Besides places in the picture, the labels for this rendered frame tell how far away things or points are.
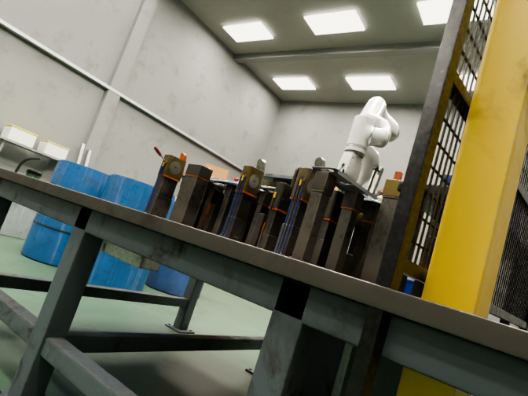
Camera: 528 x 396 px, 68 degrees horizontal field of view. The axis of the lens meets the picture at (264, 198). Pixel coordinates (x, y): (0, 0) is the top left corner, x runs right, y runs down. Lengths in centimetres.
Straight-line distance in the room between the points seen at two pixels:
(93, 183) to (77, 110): 501
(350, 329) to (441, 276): 21
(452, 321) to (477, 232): 21
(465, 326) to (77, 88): 878
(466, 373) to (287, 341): 33
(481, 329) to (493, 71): 54
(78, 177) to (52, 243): 67
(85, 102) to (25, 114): 119
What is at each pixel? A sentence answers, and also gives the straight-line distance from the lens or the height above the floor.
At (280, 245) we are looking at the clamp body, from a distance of 143.
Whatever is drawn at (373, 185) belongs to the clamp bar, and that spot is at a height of 113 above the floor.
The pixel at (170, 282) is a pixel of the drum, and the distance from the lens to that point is 445.
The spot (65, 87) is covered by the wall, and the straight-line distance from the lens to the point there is 900.
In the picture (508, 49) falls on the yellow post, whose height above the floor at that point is 125.
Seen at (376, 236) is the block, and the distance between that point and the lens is 133.
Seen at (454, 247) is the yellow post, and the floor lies 82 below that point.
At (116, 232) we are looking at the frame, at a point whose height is 62.
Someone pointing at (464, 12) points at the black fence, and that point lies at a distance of 94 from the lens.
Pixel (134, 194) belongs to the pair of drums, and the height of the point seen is 86.
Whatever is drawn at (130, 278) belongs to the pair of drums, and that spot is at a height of 14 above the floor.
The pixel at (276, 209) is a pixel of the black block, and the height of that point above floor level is 88.
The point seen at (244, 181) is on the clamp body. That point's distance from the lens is 172.
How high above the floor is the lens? 68
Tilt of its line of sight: 8 degrees up
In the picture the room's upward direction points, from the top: 18 degrees clockwise
